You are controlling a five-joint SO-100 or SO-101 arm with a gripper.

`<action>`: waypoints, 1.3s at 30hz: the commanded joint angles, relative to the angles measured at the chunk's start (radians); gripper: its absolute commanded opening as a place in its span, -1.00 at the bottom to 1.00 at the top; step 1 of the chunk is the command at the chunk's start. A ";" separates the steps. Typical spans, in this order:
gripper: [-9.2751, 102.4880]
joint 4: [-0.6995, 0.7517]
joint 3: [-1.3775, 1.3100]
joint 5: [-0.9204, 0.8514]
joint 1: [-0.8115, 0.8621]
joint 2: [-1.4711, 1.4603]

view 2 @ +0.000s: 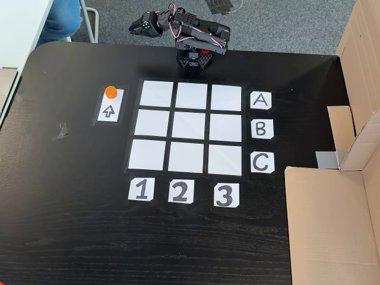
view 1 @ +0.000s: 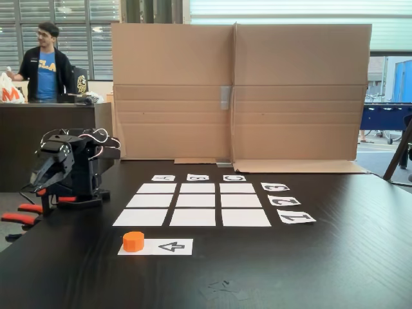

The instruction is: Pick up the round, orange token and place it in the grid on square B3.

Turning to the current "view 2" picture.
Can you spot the round orange token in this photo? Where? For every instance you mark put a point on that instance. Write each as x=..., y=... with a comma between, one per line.
x=110, y=92

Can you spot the white nine-square grid sheet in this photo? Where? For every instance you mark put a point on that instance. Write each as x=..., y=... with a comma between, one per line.
x=188, y=124

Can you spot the red black table clamp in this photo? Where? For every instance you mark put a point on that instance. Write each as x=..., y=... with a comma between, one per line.
x=204, y=51

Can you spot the seated person's leg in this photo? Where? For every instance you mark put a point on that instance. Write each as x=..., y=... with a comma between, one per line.
x=59, y=20

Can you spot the paper sheet with arrow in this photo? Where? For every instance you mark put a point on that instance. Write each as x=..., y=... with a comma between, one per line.
x=110, y=111

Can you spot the white side table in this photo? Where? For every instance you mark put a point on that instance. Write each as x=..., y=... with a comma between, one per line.
x=20, y=26

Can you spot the crumpled clear tape pieces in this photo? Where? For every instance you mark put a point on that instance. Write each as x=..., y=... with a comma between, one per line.
x=60, y=133

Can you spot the paper sheet letter A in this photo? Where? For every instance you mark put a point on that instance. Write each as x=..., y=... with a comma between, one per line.
x=260, y=100

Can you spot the paper sheet letter B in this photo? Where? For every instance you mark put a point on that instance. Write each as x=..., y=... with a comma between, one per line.
x=262, y=129

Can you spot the paper sheet number 1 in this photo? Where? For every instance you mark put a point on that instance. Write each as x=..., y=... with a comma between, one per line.
x=141, y=189

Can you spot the paper sheet number 2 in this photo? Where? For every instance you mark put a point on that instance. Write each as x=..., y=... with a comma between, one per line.
x=181, y=191

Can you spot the paper sheet letter C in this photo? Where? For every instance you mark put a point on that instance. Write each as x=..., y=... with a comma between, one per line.
x=262, y=162

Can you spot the paper sheet number 3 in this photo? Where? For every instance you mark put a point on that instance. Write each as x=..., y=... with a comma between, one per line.
x=226, y=195

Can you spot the grey tape on cardboard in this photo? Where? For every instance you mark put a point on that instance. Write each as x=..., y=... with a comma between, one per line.
x=326, y=158

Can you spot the brown cardboard screen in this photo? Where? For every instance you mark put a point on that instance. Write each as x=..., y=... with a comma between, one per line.
x=326, y=222

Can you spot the orange plastic piece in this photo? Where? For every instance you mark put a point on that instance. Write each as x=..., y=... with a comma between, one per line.
x=2, y=282

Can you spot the grey metal chair frame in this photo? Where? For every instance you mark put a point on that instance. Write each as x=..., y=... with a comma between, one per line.
x=89, y=23

